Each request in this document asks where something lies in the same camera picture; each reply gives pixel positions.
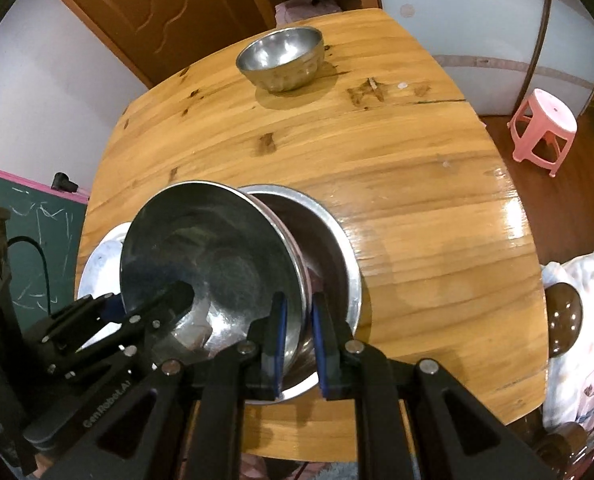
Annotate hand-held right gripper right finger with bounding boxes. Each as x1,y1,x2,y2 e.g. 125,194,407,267
311,291,553,480

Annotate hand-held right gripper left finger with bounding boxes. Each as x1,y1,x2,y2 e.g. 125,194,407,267
37,291,290,480

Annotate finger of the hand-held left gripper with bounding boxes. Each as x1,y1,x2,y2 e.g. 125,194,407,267
19,292,128,361
74,280,195,358

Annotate white blue patterned plate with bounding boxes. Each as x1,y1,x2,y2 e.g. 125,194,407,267
77,222,132,306

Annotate steel bowl with pink outside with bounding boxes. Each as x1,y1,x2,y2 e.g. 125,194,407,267
119,181,310,361

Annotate large steel bowl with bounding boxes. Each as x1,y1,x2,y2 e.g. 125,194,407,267
237,185,364,403

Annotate wooden bedpost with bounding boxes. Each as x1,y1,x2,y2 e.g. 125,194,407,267
524,282,590,480

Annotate small steel bowl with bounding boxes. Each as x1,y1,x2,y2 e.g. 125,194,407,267
235,26,324,93

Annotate brown wooden door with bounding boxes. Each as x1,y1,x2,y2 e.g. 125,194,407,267
42,0,278,88

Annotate pink cloth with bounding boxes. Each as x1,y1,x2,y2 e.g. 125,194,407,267
275,0,348,28

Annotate pink plastic stool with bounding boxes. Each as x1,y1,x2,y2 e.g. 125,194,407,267
507,88,578,177

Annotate black cable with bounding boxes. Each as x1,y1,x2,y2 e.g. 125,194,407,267
7,236,58,313

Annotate green chalkboard with pink frame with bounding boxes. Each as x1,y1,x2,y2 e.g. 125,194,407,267
0,161,90,341

